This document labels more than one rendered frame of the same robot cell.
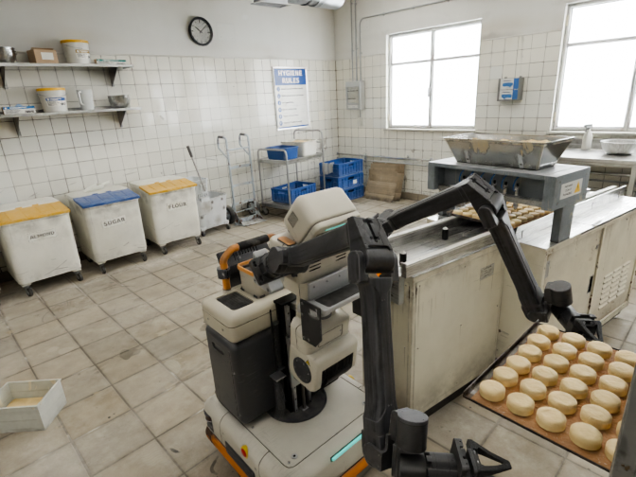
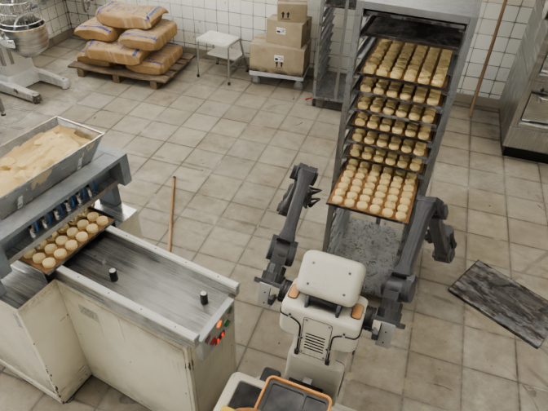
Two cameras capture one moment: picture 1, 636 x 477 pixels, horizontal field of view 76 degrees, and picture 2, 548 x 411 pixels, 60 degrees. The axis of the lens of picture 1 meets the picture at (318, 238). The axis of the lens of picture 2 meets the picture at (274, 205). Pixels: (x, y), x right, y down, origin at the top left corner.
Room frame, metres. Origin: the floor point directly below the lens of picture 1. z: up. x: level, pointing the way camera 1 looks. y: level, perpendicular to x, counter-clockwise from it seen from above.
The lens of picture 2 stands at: (2.06, 0.86, 2.41)
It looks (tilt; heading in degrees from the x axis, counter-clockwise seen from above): 40 degrees down; 241
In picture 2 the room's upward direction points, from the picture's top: 2 degrees clockwise
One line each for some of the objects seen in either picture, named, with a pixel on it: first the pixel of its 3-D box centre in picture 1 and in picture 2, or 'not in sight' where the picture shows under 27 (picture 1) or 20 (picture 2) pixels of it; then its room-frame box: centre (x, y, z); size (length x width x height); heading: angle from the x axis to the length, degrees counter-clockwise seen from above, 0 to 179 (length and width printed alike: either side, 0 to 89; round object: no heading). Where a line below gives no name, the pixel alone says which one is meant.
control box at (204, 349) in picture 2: (381, 280); (215, 329); (1.68, -0.28, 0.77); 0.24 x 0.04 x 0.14; 34
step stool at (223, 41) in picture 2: not in sight; (222, 55); (0.07, -4.08, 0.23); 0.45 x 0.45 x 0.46; 36
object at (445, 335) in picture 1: (432, 317); (155, 338); (1.88, -0.58, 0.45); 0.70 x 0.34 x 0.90; 124
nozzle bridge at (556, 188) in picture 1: (499, 195); (47, 213); (2.16, -1.00, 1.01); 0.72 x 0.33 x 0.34; 34
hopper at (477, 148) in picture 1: (503, 150); (32, 168); (2.16, -1.00, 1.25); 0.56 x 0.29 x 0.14; 34
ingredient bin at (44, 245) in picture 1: (37, 244); not in sight; (3.70, 2.65, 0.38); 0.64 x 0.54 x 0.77; 45
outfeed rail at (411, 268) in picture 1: (533, 220); (63, 209); (2.11, -1.17, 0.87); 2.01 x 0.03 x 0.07; 124
